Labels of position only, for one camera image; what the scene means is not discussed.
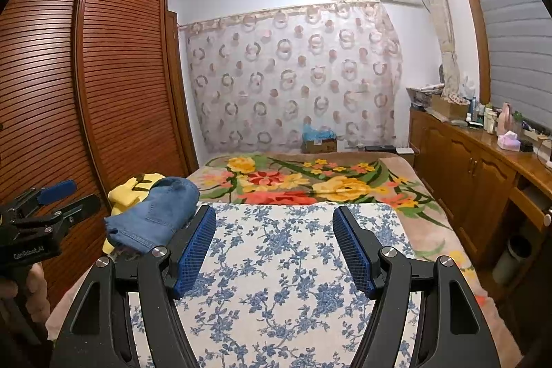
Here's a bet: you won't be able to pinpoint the yellow plush toy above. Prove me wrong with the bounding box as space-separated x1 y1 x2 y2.
103 173 165 254

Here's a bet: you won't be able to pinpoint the cluster of toiletry bottles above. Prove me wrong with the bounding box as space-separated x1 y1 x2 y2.
468 96 499 131

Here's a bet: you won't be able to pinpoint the stack of printed papers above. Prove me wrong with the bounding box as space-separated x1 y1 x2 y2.
406 83 445 110

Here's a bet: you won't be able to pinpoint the blue plastic bag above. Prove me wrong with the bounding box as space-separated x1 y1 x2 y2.
302 124 336 142

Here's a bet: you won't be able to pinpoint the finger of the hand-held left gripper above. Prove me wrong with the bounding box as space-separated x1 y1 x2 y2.
26 196 102 228
15 179 77 210

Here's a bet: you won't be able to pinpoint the open cardboard box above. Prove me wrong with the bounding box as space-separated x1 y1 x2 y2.
431 94 469 119

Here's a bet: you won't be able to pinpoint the slatted wooden wardrobe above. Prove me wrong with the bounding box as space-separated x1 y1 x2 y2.
0 0 199 308

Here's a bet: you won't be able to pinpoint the colourful floral blanket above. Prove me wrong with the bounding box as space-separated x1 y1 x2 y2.
45 152 524 368

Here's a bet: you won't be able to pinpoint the white blue floral sheet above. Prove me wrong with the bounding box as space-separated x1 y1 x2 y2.
127 202 427 368

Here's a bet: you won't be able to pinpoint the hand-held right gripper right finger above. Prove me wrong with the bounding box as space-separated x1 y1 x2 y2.
332 205 502 368

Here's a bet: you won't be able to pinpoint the blue denim pants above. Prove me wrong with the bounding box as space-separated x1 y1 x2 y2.
104 177 200 254

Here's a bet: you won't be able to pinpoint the circle-patterned sheer curtain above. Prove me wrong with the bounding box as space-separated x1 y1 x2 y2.
179 1 404 155

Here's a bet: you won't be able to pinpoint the pink tissue box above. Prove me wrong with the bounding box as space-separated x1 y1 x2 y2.
497 132 522 151

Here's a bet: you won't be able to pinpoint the grey waste bin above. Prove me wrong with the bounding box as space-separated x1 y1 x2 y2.
492 234 532 286

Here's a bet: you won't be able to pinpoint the grey window blind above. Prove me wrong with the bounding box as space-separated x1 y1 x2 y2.
459 0 552 136

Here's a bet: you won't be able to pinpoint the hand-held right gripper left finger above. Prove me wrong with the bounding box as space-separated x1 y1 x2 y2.
55 204 217 368

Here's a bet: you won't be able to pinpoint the tied beige window curtain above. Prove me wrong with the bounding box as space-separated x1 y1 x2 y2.
414 0 469 103

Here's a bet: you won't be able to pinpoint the pink bottle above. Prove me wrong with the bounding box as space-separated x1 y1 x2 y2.
498 102 513 136

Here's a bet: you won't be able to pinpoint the person's left hand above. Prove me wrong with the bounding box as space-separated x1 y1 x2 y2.
0 275 50 316

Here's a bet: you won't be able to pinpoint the long wooden cabinet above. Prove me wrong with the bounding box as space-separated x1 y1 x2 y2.
407 109 552 300

